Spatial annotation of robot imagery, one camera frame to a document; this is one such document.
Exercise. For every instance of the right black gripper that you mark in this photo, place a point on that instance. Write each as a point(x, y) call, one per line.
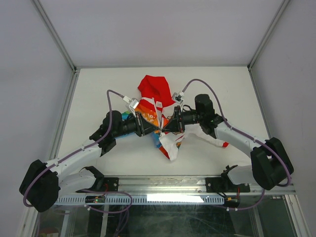
point(175, 124)

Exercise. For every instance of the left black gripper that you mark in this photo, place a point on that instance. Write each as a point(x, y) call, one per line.
point(143, 127)

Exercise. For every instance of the white red rainbow kids jacket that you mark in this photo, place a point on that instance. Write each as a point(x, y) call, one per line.
point(156, 106)

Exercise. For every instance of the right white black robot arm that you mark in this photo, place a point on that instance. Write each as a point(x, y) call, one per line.
point(270, 163)

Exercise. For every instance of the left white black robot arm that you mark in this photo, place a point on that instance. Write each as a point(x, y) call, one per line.
point(45, 182)

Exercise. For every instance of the small black connector box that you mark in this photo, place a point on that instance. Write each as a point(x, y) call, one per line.
point(231, 202)

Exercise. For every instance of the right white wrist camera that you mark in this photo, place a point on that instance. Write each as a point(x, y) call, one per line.
point(178, 99)

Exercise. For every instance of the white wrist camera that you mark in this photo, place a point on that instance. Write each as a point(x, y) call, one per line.
point(131, 104)
point(178, 99)

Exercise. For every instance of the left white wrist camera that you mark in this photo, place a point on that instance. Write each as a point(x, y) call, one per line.
point(131, 104)

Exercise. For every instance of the aluminium mounting rail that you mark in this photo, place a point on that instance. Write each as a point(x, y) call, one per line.
point(137, 185)

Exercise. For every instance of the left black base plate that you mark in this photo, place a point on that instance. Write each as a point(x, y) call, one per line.
point(106, 184)

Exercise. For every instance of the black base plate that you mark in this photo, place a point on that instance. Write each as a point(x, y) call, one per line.
point(222, 185)
point(106, 184)

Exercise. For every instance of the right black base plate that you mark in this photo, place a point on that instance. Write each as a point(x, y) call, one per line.
point(222, 185)

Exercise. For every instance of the white slotted cable duct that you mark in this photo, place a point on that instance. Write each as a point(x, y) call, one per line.
point(149, 199)

